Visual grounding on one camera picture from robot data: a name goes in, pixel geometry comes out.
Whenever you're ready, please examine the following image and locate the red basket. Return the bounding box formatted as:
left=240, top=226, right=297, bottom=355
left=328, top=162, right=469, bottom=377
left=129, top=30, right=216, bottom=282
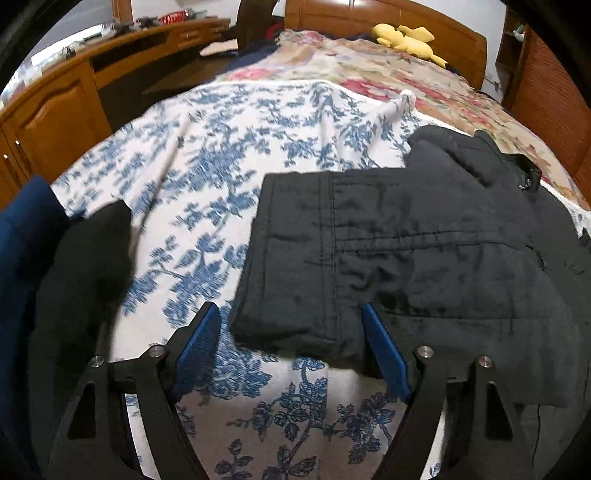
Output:
left=157, top=10, right=189, bottom=25

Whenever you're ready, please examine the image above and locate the folded black garment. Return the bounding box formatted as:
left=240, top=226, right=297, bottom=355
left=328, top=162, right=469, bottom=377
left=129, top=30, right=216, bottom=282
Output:
left=28, top=200, right=131, bottom=468

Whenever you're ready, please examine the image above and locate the yellow plush toy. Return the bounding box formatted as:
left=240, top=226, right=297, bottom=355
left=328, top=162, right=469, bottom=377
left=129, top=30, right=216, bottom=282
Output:
left=372, top=23, right=448, bottom=69

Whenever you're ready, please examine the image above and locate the blue floral white bedsheet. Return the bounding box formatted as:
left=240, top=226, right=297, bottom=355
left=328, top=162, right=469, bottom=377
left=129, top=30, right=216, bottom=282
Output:
left=50, top=78, right=591, bottom=480

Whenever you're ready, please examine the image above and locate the brown louvered wardrobe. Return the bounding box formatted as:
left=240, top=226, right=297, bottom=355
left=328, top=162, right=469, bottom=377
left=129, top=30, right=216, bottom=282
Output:
left=496, top=9, right=590, bottom=199

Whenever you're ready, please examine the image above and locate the wooden desk with cabinets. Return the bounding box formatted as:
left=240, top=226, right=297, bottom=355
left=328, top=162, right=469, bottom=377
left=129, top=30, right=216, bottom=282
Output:
left=1, top=17, right=230, bottom=206

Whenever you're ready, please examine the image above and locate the black jacket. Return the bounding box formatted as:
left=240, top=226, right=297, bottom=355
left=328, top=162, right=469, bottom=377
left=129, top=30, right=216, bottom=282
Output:
left=229, top=126, right=590, bottom=475

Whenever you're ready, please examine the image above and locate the dark wooden chair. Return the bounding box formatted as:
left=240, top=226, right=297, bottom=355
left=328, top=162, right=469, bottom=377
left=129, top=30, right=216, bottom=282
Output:
left=199, top=0, right=278, bottom=57

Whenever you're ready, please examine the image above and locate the folded navy blue garment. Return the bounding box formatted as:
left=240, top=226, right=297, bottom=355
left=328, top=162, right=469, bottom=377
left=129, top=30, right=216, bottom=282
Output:
left=1, top=176, right=70, bottom=453

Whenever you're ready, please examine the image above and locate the wooden bed headboard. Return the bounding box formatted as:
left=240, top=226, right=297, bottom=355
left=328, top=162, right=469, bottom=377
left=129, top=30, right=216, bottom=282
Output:
left=283, top=0, right=488, bottom=91

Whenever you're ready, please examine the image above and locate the red floral beige blanket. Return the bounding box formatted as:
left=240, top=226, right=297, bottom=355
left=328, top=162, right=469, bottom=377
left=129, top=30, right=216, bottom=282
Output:
left=215, top=30, right=590, bottom=209

